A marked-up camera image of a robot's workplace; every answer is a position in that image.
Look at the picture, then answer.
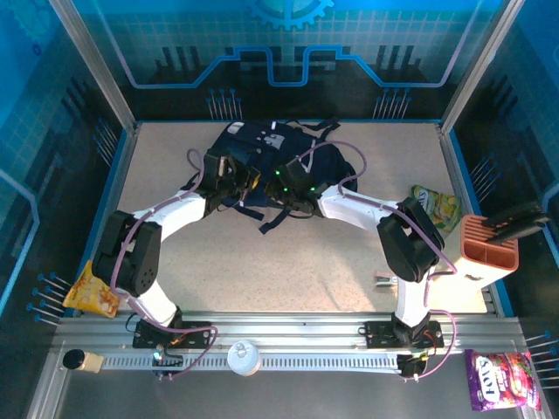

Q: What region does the navy student backpack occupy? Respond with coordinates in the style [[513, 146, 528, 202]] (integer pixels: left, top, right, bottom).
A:
[[183, 116, 357, 235]]

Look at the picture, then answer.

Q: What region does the green candy bag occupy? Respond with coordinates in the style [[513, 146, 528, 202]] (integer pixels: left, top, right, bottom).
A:
[[410, 184, 463, 231]]

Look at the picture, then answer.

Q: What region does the yellow chips bag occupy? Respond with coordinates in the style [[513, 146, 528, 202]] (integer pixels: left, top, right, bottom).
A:
[[62, 260, 121, 319]]

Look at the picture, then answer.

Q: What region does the purple candy bag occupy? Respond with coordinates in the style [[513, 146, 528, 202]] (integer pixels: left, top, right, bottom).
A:
[[464, 348, 542, 412]]

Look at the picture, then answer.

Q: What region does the white round cap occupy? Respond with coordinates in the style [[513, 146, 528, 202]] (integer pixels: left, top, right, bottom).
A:
[[225, 340, 262, 377]]

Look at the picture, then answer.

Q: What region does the orange knife block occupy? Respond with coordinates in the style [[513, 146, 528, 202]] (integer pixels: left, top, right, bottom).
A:
[[453, 213, 521, 292]]

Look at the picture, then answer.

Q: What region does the black cylinder knob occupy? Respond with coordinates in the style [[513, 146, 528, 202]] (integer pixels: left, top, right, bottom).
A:
[[62, 348, 106, 374]]

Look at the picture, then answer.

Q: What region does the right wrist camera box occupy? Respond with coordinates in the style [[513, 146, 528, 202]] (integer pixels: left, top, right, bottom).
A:
[[277, 157, 310, 191]]

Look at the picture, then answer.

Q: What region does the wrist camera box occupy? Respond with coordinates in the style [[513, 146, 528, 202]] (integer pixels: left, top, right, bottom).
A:
[[203, 148, 240, 189], [277, 157, 310, 191]]

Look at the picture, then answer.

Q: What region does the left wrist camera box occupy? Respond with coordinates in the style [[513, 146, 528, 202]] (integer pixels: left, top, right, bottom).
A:
[[203, 148, 240, 189]]

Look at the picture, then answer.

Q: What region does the aluminium enclosure frame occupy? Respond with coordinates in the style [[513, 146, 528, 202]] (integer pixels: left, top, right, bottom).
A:
[[25, 0, 542, 419]]

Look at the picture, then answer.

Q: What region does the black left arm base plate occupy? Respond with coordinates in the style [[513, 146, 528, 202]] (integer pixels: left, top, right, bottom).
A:
[[132, 319, 214, 350]]

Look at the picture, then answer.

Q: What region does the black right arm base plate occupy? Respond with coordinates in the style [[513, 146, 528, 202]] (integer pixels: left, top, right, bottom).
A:
[[363, 319, 445, 350]]

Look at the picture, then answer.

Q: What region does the slotted white cable duct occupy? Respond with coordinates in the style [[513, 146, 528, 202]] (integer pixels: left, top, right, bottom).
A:
[[102, 352, 401, 373]]

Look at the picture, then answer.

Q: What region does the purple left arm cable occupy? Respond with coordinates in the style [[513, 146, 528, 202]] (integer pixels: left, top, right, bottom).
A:
[[108, 148, 219, 381]]

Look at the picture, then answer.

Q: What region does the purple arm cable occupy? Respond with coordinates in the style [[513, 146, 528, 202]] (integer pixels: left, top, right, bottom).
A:
[[108, 148, 219, 381], [296, 140, 459, 381]]

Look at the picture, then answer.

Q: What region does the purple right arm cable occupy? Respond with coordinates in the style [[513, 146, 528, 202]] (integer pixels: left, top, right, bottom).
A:
[[296, 140, 459, 381]]

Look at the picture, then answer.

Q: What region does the black knife handle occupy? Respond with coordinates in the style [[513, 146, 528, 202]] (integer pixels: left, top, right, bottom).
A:
[[487, 214, 552, 244], [482, 201, 542, 229]]

